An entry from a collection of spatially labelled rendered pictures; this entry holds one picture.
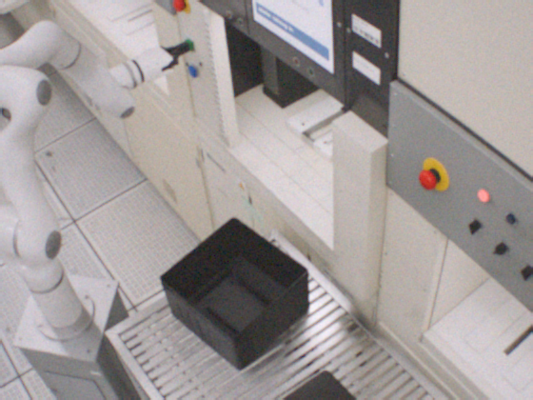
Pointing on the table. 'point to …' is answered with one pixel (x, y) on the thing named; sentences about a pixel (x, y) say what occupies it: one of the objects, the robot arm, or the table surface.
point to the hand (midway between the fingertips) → (182, 49)
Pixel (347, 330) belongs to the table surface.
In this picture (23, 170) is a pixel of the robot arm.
